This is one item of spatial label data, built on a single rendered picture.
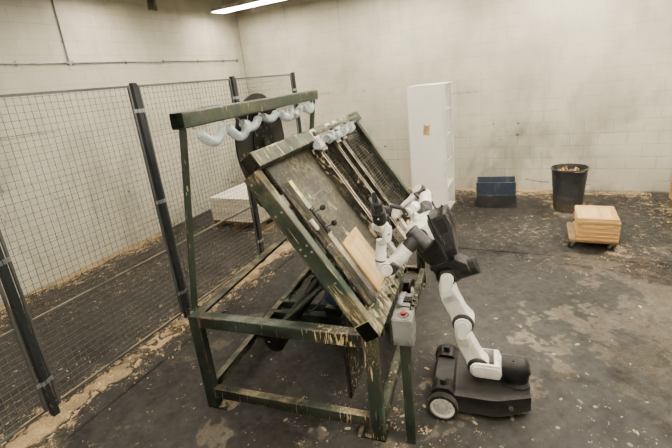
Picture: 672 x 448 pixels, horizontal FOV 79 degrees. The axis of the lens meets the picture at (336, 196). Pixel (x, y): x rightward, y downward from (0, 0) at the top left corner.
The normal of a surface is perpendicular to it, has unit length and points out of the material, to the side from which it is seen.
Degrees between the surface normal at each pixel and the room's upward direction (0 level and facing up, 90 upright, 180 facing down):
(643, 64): 90
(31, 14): 90
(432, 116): 90
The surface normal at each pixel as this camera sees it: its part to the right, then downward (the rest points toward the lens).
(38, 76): 0.90, 0.03
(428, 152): -0.43, 0.30
